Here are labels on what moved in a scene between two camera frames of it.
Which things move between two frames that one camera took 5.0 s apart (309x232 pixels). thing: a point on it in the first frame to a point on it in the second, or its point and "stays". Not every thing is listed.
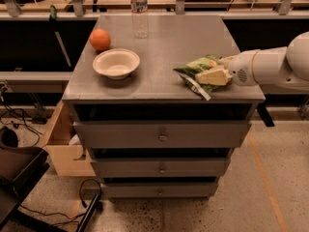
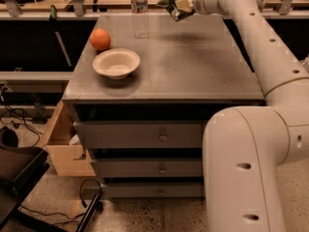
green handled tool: (53, 25) stays
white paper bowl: (117, 63) stays
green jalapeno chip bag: (187, 73) to (169, 1)
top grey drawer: (162, 134) stays
